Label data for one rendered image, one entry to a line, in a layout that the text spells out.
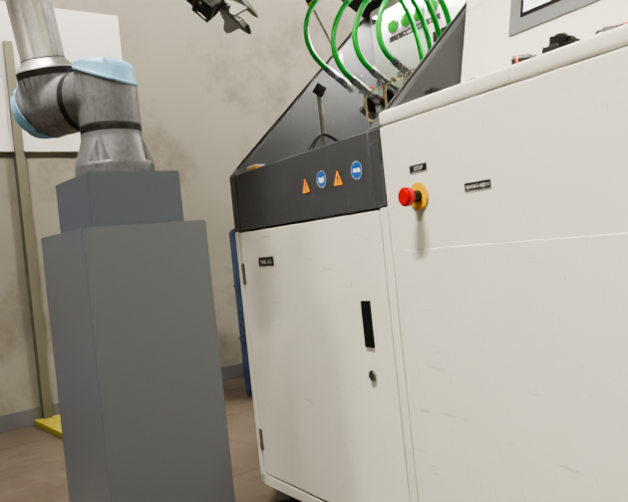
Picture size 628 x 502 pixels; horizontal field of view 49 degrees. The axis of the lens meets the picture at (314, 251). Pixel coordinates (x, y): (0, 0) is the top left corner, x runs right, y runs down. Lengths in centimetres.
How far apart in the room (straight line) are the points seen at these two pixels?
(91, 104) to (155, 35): 283
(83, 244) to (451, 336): 67
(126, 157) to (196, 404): 48
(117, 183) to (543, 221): 74
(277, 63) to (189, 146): 88
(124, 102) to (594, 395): 96
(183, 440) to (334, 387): 44
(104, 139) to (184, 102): 282
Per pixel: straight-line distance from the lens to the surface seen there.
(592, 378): 111
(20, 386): 372
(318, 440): 175
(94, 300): 125
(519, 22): 151
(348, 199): 150
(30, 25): 151
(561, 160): 110
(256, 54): 452
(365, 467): 161
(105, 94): 138
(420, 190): 131
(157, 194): 134
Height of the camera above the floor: 73
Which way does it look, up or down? level
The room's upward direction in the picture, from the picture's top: 6 degrees counter-clockwise
